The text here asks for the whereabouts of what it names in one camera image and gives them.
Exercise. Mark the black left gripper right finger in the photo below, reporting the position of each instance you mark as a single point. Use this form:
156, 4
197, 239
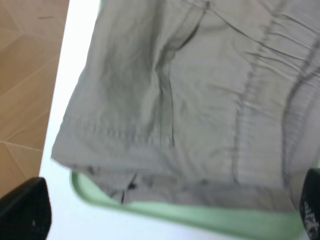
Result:
309, 206

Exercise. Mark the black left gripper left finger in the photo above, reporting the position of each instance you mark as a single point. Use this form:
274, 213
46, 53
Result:
25, 212

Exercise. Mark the khaki shorts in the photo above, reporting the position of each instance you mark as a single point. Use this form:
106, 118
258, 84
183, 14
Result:
187, 100

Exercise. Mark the light green plastic tray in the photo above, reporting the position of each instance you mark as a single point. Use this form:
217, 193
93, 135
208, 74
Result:
212, 217

